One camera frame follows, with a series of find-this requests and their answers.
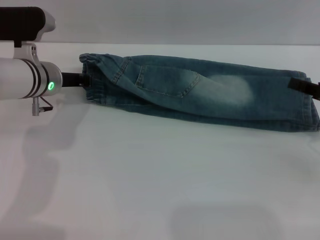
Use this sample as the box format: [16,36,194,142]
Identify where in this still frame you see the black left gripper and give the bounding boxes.
[61,72,91,88]

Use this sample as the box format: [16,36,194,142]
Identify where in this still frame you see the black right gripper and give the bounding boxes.
[286,77,320,101]

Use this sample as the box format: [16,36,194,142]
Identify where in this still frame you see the blue denim shorts basketball print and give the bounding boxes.
[79,52,320,133]

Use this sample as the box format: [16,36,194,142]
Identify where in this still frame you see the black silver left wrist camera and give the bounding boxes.
[0,6,57,48]

